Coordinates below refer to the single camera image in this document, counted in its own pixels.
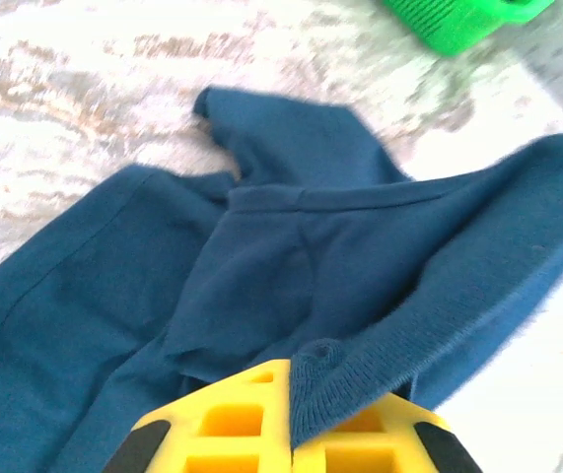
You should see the dark blue t-shirt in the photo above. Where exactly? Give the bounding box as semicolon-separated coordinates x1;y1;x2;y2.
0;86;563;473

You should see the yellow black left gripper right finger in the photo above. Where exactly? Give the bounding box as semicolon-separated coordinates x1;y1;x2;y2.
293;392;484;473

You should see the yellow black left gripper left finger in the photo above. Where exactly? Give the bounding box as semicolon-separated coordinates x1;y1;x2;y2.
103;358;295;473

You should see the green plastic basket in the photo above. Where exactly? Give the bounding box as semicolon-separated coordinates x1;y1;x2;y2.
382;0;556;56

